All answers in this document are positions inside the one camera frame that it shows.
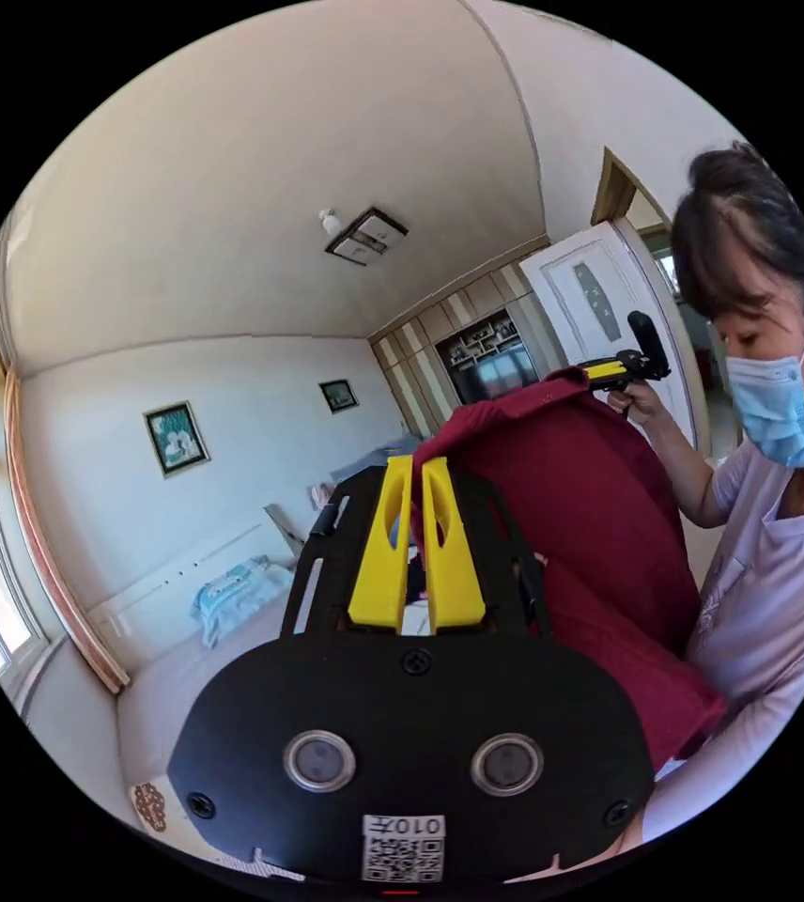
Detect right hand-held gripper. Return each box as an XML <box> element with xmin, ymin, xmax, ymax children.
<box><xmin>580</xmin><ymin>349</ymin><xmax>651</xmax><ymax>409</ymax></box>

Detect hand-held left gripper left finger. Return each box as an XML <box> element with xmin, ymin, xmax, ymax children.
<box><xmin>348</xmin><ymin>455</ymin><xmax>414</xmax><ymax>631</ymax></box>

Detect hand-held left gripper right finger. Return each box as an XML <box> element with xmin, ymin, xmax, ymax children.
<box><xmin>421</xmin><ymin>458</ymin><xmax>487</xmax><ymax>631</ymax></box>

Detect red button long sleeve shirt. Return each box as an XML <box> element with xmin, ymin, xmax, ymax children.
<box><xmin>411</xmin><ymin>365</ymin><xmax>729</xmax><ymax>764</ymax></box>

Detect person's right forearm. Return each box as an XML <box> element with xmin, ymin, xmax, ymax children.
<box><xmin>644</xmin><ymin>412</ymin><xmax>721</xmax><ymax>530</ymax></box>

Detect person's right hand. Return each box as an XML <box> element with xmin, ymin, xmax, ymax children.
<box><xmin>605</xmin><ymin>381</ymin><xmax>665</xmax><ymax>428</ymax></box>

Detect white door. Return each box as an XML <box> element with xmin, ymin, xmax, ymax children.
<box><xmin>518</xmin><ymin>219</ymin><xmax>701</xmax><ymax>452</ymax></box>

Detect folded light blue quilt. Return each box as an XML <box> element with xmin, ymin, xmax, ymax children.
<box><xmin>193</xmin><ymin>554</ymin><xmax>294</xmax><ymax>648</ymax></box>

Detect person's body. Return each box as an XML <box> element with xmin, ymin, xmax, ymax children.
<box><xmin>644</xmin><ymin>140</ymin><xmax>804</xmax><ymax>847</ymax></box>

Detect bed with pale sheet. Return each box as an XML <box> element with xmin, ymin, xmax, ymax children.
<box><xmin>21</xmin><ymin>546</ymin><xmax>304</xmax><ymax>836</ymax></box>

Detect square ceiling lamp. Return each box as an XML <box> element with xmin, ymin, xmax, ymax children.
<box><xmin>317</xmin><ymin>205</ymin><xmax>410</xmax><ymax>269</ymax></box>

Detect striped wall cupboard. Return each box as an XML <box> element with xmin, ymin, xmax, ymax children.
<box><xmin>369</xmin><ymin>258</ymin><xmax>566</xmax><ymax>440</ymax></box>

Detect small framed wall picture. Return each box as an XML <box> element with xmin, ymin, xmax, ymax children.
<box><xmin>317</xmin><ymin>378</ymin><xmax>361</xmax><ymax>415</ymax></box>

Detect large framed wall picture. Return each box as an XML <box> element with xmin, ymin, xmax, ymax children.
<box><xmin>142</xmin><ymin>399</ymin><xmax>211</xmax><ymax>480</ymax></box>

